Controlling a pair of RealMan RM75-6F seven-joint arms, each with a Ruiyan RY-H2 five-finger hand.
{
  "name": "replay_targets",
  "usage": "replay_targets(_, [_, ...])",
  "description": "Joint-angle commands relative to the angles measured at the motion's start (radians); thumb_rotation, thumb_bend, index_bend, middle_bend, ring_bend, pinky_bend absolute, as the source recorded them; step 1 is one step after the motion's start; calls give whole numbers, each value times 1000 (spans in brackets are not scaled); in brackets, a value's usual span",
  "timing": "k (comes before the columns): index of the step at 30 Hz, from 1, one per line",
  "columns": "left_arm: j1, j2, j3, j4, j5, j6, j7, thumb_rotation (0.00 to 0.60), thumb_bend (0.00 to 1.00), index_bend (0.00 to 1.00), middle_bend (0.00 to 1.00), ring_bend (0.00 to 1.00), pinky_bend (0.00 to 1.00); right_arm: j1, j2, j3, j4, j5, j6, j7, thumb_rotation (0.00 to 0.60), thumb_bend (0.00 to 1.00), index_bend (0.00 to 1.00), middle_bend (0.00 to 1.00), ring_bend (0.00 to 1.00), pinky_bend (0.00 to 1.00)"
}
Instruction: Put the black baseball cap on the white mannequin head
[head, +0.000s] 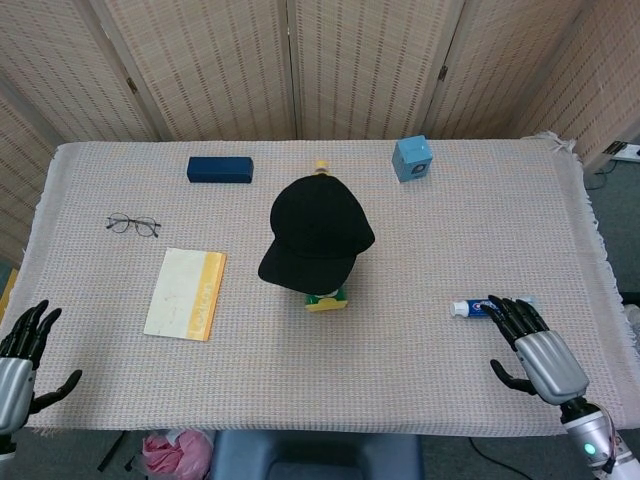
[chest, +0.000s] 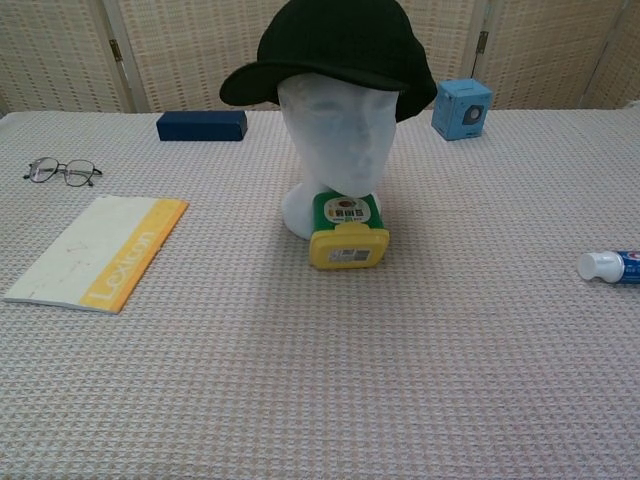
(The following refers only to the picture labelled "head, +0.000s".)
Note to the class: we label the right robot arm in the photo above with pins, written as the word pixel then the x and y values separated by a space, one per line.
pixel 595 440

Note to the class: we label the pink plastic bag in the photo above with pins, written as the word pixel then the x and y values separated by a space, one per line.
pixel 175 450

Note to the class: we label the green box with yellow lid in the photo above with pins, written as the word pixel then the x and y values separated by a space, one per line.
pixel 325 304

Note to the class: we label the white and yellow notebook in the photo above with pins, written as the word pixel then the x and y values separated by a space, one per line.
pixel 180 300

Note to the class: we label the white power strip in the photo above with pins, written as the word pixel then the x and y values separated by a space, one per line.
pixel 624 151

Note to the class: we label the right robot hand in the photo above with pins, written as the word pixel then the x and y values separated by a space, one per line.
pixel 552 365

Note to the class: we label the brass screen hinge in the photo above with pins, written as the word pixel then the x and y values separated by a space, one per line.
pixel 443 72
pixel 131 84

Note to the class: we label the woven checked tablecloth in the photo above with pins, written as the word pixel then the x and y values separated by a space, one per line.
pixel 400 250

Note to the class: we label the woven folding screen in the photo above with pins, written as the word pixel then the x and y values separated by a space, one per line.
pixel 360 65

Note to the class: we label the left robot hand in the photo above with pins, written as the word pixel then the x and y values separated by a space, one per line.
pixel 15 385

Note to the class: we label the yellow board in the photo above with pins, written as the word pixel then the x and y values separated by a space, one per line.
pixel 6 297

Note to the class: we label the thin metal frame eyeglasses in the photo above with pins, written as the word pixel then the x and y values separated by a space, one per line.
pixel 131 223

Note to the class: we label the navy blue glasses case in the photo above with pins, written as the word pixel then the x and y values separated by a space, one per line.
pixel 220 170

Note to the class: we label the yellow bottle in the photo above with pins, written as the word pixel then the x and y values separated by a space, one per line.
pixel 321 169

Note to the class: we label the blue toothpaste tube white cap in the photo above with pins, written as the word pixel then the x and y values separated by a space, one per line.
pixel 467 307

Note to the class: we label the light blue cube box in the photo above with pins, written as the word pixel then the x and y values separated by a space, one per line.
pixel 411 160

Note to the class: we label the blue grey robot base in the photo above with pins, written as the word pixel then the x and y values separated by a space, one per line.
pixel 320 455

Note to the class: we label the black baseball cap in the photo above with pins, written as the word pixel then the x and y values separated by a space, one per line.
pixel 315 235

